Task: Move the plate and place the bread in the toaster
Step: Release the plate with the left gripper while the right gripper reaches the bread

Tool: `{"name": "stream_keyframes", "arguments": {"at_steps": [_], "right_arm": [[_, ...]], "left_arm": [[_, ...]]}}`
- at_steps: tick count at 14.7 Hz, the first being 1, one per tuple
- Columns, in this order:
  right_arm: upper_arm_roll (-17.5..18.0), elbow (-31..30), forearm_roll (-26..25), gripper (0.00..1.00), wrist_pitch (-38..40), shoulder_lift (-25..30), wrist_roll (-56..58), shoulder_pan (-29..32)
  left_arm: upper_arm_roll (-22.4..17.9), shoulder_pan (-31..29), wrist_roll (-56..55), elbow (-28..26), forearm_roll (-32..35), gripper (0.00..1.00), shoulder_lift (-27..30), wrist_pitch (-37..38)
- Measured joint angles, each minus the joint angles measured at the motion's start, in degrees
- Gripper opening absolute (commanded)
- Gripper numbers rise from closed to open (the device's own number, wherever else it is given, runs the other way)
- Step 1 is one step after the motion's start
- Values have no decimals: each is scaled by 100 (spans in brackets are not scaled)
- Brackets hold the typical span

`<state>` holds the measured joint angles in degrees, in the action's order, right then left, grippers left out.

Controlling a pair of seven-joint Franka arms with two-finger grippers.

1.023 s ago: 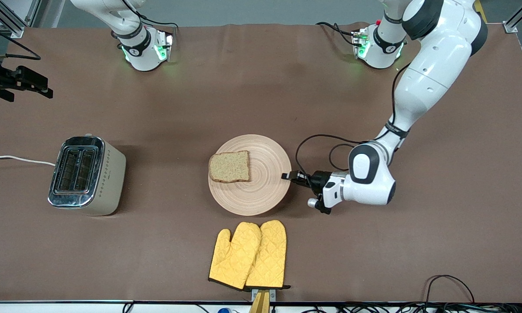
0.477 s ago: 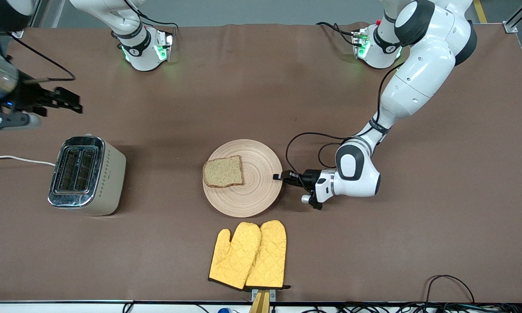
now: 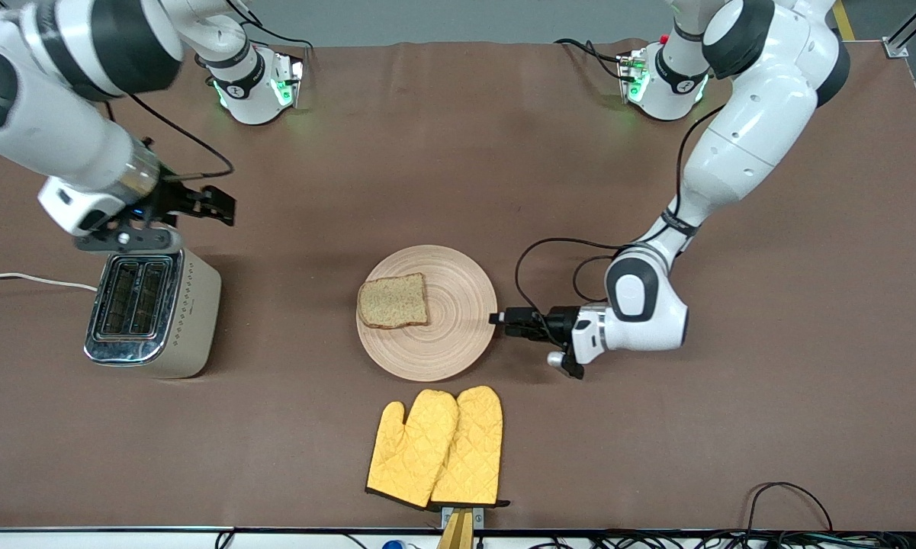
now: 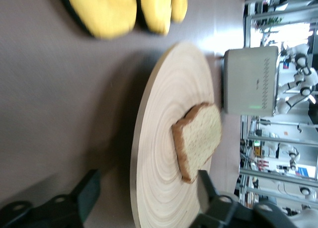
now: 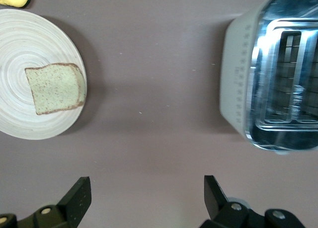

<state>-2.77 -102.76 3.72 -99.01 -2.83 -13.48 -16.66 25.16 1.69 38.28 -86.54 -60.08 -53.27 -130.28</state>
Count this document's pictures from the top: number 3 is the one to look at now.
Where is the round light wooden plate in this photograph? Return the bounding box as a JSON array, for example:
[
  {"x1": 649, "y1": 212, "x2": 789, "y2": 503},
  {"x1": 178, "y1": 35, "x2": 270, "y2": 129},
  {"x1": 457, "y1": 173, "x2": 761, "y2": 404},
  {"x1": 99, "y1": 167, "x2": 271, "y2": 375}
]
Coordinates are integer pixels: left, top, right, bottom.
[{"x1": 356, "y1": 245, "x2": 498, "y2": 382}]

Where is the brown bread slice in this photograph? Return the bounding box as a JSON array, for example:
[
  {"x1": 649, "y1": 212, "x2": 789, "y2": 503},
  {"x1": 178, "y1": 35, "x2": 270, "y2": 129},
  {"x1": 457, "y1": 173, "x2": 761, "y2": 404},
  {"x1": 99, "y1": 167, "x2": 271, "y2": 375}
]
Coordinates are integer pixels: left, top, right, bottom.
[{"x1": 358, "y1": 273, "x2": 430, "y2": 330}]

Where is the beige and chrome toaster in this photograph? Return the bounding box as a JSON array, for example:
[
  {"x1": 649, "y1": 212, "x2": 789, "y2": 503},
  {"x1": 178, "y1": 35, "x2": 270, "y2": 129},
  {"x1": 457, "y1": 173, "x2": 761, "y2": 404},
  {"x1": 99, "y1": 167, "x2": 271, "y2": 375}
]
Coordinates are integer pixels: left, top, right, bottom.
[{"x1": 84, "y1": 248, "x2": 223, "y2": 380}]

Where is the yellow quilted oven mitt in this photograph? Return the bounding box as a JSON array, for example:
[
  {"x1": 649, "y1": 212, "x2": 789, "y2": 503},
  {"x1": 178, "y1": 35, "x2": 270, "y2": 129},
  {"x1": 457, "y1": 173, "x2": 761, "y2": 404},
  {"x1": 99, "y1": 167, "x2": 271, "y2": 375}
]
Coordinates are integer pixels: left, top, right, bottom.
[
  {"x1": 429, "y1": 385, "x2": 510, "y2": 509},
  {"x1": 365, "y1": 389, "x2": 459, "y2": 510}
]

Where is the brown table cover mat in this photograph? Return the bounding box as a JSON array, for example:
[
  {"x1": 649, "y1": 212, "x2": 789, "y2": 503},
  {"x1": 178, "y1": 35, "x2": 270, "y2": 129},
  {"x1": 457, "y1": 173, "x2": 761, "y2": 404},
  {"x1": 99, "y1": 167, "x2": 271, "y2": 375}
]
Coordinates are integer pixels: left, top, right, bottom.
[{"x1": 0, "y1": 38, "x2": 916, "y2": 532}]

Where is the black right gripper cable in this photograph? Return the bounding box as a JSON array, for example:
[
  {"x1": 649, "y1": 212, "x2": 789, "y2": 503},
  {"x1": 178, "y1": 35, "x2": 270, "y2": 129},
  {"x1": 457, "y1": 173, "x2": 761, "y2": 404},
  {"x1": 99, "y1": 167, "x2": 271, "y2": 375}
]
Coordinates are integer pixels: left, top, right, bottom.
[{"x1": 103, "y1": 91, "x2": 236, "y2": 181}]

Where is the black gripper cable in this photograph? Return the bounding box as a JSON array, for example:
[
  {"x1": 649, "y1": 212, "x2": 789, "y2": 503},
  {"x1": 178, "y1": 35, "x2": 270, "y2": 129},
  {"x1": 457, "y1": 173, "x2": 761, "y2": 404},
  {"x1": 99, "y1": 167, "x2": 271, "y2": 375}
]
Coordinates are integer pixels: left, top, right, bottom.
[
  {"x1": 103, "y1": 91, "x2": 236, "y2": 181},
  {"x1": 514, "y1": 105, "x2": 727, "y2": 325}
]

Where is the white toaster power cable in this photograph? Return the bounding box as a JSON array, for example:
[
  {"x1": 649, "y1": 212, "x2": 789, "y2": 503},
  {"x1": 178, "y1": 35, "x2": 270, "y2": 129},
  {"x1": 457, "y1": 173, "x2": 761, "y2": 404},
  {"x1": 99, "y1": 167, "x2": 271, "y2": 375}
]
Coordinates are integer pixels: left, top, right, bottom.
[{"x1": 0, "y1": 271, "x2": 98, "y2": 293}]

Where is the black right arm base cable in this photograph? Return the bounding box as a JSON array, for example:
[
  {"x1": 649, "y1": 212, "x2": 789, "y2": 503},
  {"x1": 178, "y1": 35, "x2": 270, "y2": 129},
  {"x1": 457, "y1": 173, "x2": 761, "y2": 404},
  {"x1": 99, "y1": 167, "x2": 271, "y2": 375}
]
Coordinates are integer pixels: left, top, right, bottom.
[{"x1": 225, "y1": 0, "x2": 315, "y2": 53}]

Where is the black arm base cable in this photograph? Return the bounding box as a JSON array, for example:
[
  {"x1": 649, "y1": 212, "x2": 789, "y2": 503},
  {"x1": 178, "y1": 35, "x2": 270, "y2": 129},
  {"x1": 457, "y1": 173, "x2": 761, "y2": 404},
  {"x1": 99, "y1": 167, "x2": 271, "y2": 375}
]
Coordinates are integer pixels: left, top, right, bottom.
[
  {"x1": 555, "y1": 37, "x2": 628, "y2": 82},
  {"x1": 225, "y1": 0, "x2": 315, "y2": 53}
]

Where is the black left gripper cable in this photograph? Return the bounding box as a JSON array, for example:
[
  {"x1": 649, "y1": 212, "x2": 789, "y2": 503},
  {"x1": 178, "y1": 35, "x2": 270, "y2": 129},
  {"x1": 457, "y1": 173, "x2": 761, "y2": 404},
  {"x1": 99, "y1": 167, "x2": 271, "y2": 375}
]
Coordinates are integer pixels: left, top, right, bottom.
[{"x1": 514, "y1": 105, "x2": 727, "y2": 325}]

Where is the small metal bracket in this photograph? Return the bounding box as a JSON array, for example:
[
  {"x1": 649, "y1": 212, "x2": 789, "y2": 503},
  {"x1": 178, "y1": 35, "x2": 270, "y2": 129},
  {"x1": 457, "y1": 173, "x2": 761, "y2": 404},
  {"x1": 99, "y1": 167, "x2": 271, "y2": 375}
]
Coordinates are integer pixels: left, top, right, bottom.
[{"x1": 441, "y1": 506, "x2": 485, "y2": 531}]

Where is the black cable bundle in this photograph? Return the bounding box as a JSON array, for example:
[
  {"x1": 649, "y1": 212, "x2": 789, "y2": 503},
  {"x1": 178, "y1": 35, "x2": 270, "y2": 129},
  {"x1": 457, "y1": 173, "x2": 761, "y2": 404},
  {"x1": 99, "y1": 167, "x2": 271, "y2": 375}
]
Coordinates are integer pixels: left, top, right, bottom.
[{"x1": 526, "y1": 531, "x2": 916, "y2": 549}]

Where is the black looped cable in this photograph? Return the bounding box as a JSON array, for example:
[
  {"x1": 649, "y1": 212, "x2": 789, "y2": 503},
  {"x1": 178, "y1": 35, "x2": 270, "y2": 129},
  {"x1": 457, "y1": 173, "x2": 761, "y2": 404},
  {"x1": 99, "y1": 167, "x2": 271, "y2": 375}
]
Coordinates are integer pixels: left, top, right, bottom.
[{"x1": 746, "y1": 481, "x2": 834, "y2": 535}]

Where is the black left arm base cable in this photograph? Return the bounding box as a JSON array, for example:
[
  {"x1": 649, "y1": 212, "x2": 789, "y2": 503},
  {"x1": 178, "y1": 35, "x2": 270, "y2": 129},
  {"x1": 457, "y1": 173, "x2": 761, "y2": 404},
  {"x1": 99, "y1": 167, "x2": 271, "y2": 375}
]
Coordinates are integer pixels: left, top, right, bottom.
[{"x1": 555, "y1": 37, "x2": 628, "y2": 82}]

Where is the aluminium frame profile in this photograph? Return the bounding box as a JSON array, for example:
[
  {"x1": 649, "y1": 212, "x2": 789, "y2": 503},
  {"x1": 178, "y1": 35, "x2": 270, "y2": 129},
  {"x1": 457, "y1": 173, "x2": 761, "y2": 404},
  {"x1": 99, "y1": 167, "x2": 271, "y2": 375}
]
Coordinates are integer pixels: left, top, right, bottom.
[{"x1": 885, "y1": 0, "x2": 916, "y2": 59}]

